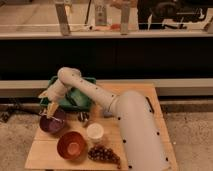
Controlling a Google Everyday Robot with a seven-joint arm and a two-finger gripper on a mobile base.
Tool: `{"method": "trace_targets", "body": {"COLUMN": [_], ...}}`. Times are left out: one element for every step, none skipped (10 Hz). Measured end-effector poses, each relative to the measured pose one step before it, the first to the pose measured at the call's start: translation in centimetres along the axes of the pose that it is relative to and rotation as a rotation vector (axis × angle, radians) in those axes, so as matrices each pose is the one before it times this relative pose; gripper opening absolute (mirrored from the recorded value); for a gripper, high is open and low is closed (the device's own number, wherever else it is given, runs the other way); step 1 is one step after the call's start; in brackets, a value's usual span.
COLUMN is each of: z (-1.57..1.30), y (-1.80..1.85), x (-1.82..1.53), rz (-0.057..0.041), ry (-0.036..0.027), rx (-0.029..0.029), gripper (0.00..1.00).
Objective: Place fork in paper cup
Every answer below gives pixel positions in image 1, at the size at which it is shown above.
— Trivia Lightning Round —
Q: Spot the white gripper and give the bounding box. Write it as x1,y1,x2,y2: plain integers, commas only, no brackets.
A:
38,79,68,118

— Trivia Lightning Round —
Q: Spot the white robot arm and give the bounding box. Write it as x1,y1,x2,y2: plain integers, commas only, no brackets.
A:
39,67,169,171

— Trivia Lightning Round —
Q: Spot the small dark metal cup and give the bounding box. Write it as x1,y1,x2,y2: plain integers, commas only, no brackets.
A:
78,112,89,127

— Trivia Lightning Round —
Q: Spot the white paper cup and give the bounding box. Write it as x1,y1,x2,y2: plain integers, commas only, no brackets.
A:
86,123,104,143

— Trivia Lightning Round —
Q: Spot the purple bowl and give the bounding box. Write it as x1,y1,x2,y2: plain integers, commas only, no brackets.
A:
39,109,66,134

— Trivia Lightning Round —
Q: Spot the green plastic tray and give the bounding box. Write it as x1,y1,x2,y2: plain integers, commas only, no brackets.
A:
40,76,96,112

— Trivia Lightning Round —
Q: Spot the orange copper bowl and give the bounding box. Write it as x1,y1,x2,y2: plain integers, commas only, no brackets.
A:
57,131,87,160

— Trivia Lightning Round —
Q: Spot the wooden board table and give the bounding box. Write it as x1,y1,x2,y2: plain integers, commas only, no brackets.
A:
25,84,178,171

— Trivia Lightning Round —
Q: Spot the bunch of dark grapes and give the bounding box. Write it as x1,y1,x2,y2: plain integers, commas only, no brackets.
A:
88,145,121,169

